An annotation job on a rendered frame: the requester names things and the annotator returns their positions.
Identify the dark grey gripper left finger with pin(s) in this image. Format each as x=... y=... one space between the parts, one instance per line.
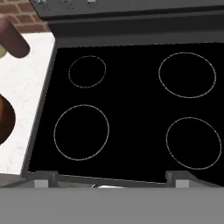
x=43 y=178

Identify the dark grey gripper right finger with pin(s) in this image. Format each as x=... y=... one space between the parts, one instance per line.
x=180 y=178

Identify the brown round bowl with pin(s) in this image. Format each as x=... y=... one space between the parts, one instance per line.
x=5 y=119

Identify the dark red cylinder bottle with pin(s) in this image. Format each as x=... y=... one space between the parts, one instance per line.
x=13 y=39

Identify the black hob with grey frame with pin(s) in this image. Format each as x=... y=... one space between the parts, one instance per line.
x=134 y=110

